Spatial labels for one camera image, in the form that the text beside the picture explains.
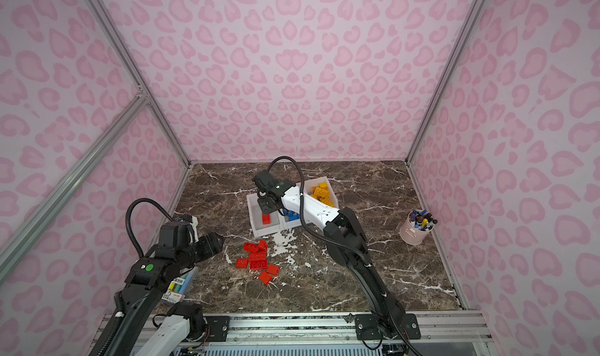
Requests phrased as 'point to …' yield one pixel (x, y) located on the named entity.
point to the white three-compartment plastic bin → (277, 222)
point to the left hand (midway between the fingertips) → (216, 240)
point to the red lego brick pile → (257, 261)
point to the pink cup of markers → (418, 224)
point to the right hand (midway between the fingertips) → (270, 204)
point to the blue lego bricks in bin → (291, 215)
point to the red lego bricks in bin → (266, 218)
